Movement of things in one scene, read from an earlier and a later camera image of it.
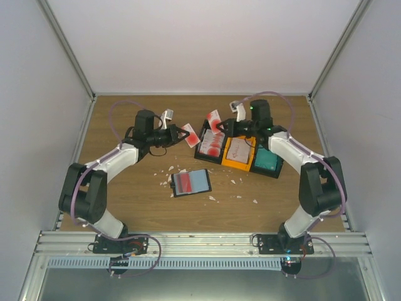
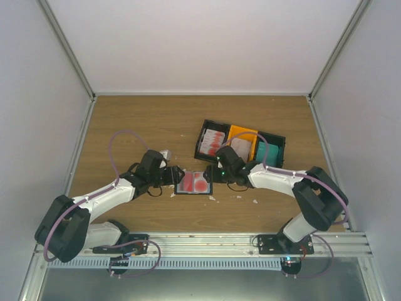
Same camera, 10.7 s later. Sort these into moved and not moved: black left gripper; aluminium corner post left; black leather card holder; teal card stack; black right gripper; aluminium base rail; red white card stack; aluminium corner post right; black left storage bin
Moved: black right gripper; black left gripper
Not moved: aluminium corner post right; black leather card holder; aluminium corner post left; teal card stack; red white card stack; black left storage bin; aluminium base rail
